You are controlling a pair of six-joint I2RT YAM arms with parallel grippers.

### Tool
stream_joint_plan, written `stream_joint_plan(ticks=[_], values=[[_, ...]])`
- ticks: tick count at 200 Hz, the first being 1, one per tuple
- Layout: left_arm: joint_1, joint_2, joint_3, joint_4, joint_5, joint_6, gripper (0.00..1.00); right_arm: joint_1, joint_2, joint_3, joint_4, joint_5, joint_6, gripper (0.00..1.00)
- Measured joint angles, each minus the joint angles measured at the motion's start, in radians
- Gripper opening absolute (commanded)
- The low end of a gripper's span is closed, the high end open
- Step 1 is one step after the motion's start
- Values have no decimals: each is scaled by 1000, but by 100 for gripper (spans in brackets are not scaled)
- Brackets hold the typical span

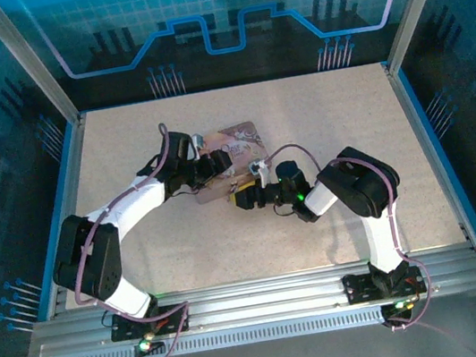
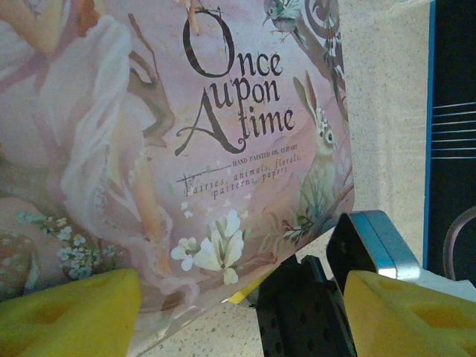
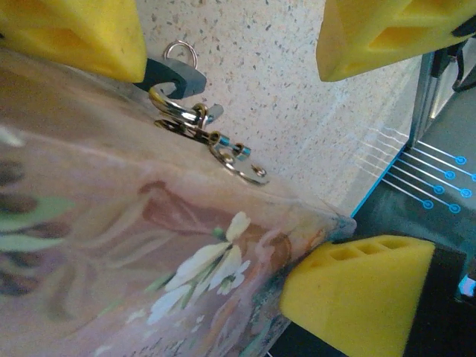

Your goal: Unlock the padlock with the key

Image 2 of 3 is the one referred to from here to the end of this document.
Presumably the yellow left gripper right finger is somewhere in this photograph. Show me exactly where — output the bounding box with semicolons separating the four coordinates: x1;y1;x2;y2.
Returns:
343;269;476;357

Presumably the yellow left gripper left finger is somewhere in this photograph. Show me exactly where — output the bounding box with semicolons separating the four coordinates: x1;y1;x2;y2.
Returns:
0;268;144;357

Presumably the pink illustrated storybook box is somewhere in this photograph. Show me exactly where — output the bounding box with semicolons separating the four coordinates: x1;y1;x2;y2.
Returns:
0;0;356;357

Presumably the blue table edge strip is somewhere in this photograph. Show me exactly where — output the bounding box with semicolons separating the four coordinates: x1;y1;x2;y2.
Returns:
426;0;437;269

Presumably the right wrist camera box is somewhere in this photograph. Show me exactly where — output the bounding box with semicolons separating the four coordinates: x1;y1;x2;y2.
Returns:
327;209;476;295

